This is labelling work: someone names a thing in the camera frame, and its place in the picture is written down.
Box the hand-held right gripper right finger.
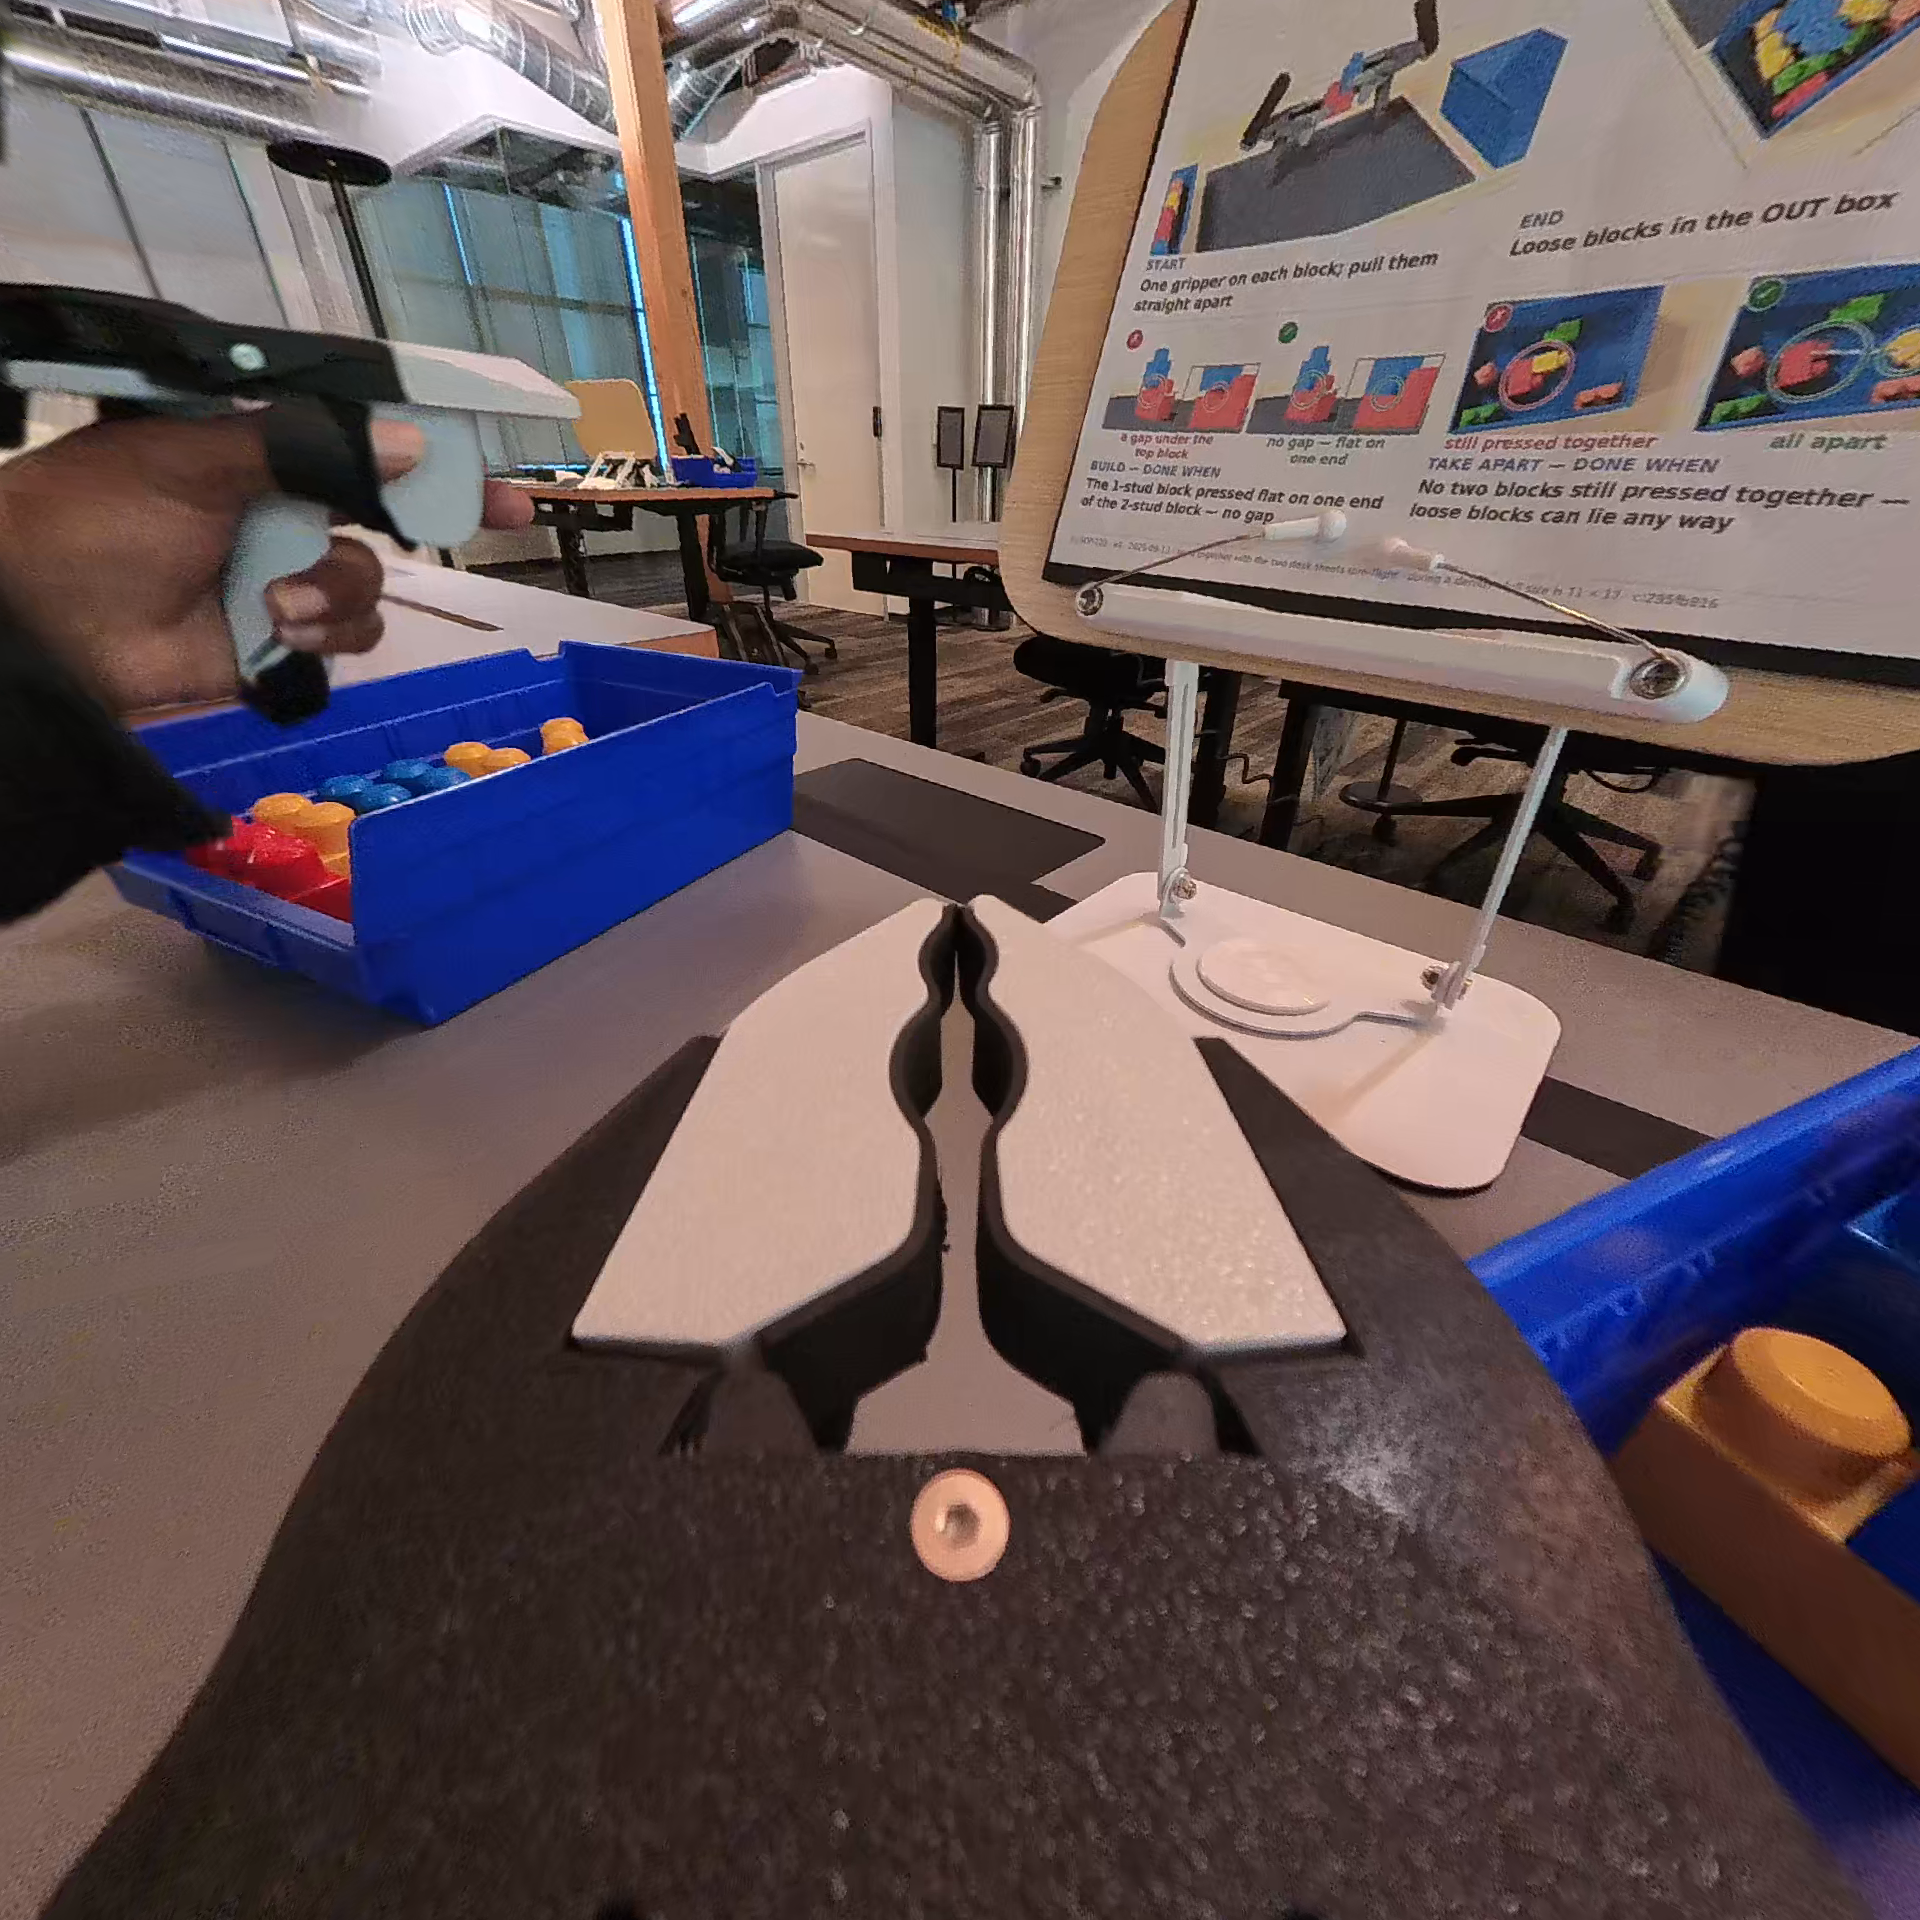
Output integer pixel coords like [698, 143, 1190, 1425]
[958, 897, 1353, 1362]

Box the silver ventilation duct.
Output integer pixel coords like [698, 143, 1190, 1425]
[0, 0, 1041, 173]

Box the red mega block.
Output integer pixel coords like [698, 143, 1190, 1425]
[184, 822, 356, 921]

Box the printed instruction sheet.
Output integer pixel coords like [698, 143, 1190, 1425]
[1044, 0, 1920, 663]

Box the grey top table wooden edge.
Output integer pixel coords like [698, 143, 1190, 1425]
[134, 547, 723, 729]

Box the pile of blue mega blocks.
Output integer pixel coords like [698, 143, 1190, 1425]
[316, 756, 473, 814]

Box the person's left hand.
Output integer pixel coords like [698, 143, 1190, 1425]
[0, 406, 538, 713]

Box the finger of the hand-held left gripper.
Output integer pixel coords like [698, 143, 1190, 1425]
[374, 342, 586, 543]

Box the yellow two-stud mega block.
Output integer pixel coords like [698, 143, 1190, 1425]
[1611, 1327, 1920, 1787]

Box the person's left forearm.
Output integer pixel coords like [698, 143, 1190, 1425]
[0, 569, 233, 923]

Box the wooden top office desk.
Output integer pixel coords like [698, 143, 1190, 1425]
[488, 477, 798, 625]
[808, 529, 1008, 750]

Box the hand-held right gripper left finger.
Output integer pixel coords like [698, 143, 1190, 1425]
[570, 897, 970, 1356]

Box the white door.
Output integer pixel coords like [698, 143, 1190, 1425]
[768, 135, 886, 534]

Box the pile of yellow mega blocks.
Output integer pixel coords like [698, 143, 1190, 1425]
[252, 718, 589, 882]

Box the black floor lamp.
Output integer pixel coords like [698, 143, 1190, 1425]
[268, 138, 396, 339]

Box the black office chair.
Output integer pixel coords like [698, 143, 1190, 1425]
[1013, 630, 1190, 812]
[708, 502, 838, 669]
[1341, 719, 1666, 923]

